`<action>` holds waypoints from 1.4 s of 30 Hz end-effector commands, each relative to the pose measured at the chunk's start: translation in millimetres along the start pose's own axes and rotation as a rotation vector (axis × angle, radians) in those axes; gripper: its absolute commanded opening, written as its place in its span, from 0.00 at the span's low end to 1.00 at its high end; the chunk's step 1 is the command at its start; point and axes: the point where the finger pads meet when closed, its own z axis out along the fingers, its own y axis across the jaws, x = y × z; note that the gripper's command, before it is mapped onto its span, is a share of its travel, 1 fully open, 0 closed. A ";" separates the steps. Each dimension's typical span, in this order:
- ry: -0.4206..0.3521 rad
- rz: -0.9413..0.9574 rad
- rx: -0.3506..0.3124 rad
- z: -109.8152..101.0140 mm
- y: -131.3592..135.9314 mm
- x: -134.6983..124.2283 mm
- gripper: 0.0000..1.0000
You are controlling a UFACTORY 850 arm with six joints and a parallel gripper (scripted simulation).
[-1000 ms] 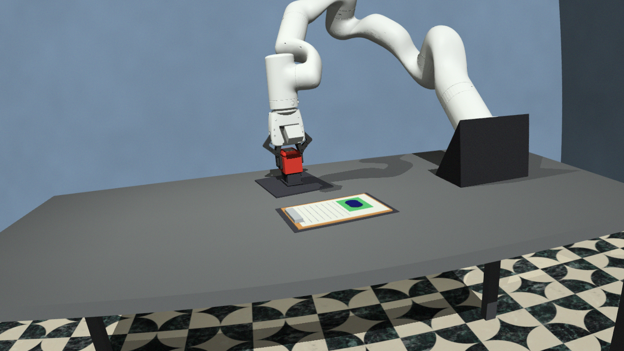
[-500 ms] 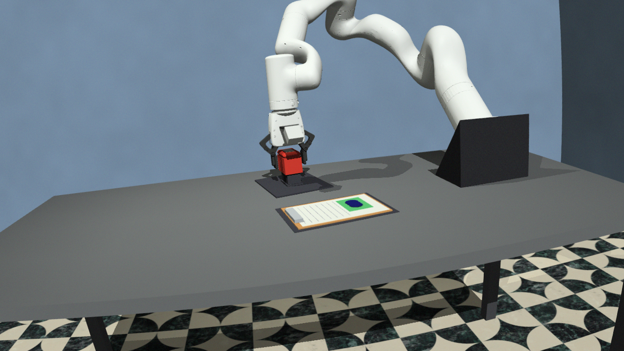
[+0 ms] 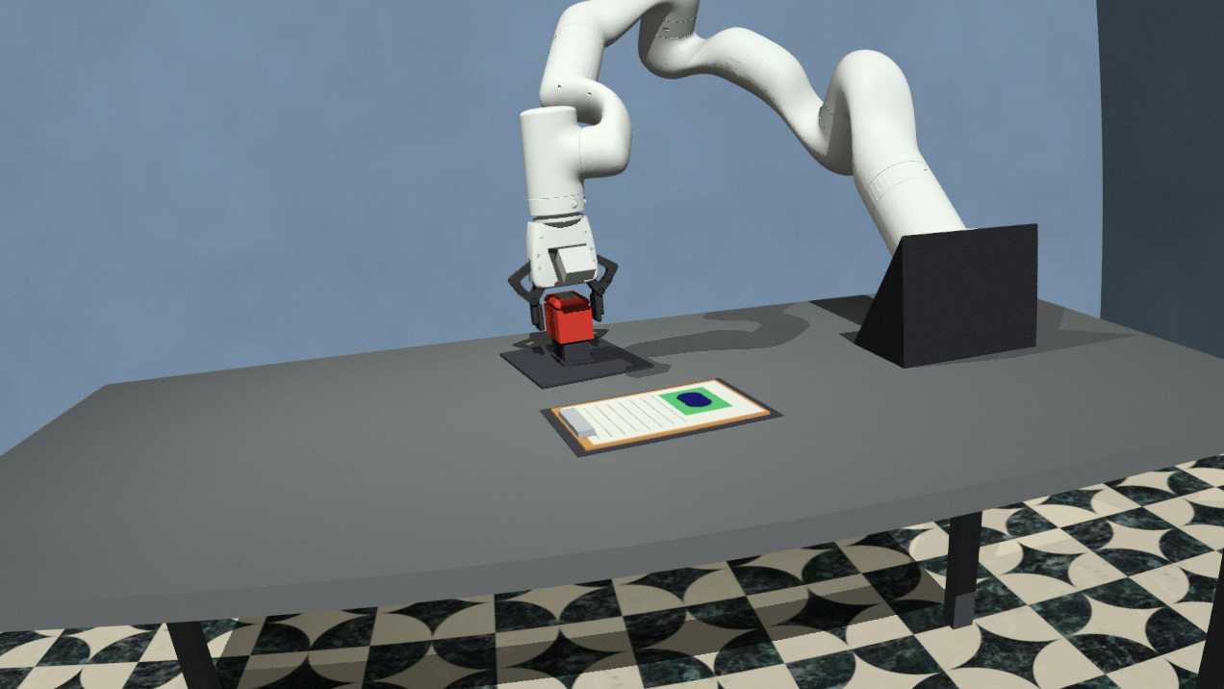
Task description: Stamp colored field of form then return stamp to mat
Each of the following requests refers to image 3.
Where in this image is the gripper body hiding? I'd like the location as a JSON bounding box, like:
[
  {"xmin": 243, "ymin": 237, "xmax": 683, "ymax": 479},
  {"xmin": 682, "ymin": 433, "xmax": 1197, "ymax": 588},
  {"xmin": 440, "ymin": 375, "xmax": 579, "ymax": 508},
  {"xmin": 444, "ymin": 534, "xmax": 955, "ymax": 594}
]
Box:
[{"xmin": 526, "ymin": 213, "xmax": 599, "ymax": 289}]

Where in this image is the red self-inking stamp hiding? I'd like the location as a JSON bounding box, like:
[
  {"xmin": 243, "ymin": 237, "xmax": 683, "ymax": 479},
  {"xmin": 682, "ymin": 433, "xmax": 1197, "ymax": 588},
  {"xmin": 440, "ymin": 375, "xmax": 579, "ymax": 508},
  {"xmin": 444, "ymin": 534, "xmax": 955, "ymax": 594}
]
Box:
[{"xmin": 543, "ymin": 291, "xmax": 595, "ymax": 367}]

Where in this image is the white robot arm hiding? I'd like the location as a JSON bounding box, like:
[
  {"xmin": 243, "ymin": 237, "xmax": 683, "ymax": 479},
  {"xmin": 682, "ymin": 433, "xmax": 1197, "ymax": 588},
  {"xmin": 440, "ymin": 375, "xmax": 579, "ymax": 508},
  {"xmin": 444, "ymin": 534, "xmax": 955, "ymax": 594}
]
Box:
[{"xmin": 520, "ymin": 0, "xmax": 966, "ymax": 257}]

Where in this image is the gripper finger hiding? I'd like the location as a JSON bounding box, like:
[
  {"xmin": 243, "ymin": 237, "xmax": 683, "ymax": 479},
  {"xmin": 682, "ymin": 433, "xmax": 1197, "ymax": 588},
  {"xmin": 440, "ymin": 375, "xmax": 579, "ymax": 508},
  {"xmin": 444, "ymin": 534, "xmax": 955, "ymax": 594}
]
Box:
[
  {"xmin": 586, "ymin": 255, "xmax": 618, "ymax": 321},
  {"xmin": 508, "ymin": 259, "xmax": 545, "ymax": 330}
]

